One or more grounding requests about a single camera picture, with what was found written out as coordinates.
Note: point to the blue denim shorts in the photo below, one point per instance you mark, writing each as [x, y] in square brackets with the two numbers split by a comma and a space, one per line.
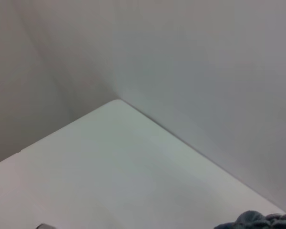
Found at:
[257, 220]

